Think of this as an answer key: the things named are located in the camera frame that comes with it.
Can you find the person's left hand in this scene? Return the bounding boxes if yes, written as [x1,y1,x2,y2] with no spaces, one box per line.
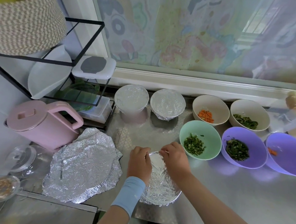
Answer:
[127,146,154,188]

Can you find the person's right hand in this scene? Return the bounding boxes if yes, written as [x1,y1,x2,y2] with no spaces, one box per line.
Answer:
[157,140,194,184]

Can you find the foil-covered bowl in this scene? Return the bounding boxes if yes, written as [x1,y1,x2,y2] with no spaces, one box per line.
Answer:
[140,150,184,208]
[113,83,151,115]
[149,88,187,122]

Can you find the mint green bowl chopped greens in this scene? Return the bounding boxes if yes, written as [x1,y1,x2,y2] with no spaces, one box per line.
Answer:
[177,119,223,162]

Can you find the pink bowl with greens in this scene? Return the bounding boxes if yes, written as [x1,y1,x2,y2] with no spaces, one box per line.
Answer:
[117,110,148,125]

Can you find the stack of aluminium foil sheets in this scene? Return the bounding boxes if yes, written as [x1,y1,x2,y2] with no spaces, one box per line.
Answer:
[41,125,126,207]

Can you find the white bowl carrot pieces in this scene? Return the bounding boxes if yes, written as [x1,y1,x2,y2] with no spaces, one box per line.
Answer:
[191,94,232,128]

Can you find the purple bowl chopped greens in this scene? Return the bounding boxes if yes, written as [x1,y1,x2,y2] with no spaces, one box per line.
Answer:
[220,126,266,170]

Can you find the beige bowl with greens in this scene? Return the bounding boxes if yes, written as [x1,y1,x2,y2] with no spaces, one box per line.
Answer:
[228,98,272,133]

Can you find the purple bowl carrot pieces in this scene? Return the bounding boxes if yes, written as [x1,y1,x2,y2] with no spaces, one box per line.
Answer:
[263,131,296,177]

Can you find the person's right forearm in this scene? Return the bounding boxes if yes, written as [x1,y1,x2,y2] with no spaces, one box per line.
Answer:
[176,173,270,224]

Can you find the stainless steel countertop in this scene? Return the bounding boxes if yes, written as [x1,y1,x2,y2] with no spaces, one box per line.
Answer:
[0,82,296,224]

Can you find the light blue wristband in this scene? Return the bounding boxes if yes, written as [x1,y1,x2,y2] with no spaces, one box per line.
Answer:
[110,175,147,218]

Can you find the clear plastic box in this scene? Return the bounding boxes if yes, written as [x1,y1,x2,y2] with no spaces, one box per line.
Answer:
[80,94,114,125]

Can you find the pink electric kettle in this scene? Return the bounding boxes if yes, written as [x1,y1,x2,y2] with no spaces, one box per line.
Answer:
[4,97,85,154]

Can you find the clear glass jar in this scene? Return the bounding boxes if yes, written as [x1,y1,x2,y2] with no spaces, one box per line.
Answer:
[7,143,38,174]

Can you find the white plate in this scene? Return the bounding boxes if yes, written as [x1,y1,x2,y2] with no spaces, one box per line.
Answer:
[27,43,74,102]

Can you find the window with cartoon film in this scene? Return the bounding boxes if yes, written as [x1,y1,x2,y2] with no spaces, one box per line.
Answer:
[59,0,296,108]

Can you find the black metal rack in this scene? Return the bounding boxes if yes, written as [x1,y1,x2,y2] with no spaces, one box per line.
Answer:
[0,14,119,117]

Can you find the woven rope basket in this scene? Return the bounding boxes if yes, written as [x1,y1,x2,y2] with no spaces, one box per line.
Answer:
[0,0,69,59]

